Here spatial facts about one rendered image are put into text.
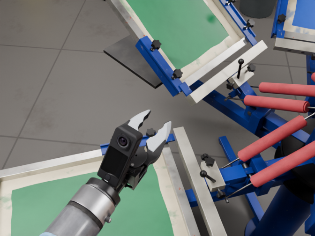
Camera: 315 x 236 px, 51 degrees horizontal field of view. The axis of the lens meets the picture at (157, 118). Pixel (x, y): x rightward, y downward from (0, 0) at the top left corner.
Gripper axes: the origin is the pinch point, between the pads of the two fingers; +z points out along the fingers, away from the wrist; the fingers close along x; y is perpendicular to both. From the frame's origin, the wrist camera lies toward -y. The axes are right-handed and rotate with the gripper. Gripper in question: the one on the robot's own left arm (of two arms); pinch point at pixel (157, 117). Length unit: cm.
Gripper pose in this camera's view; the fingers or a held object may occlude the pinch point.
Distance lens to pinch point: 69.7
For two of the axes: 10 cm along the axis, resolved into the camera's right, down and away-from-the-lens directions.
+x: 8.5, 4.7, -2.2
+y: -1.2, 5.9, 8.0
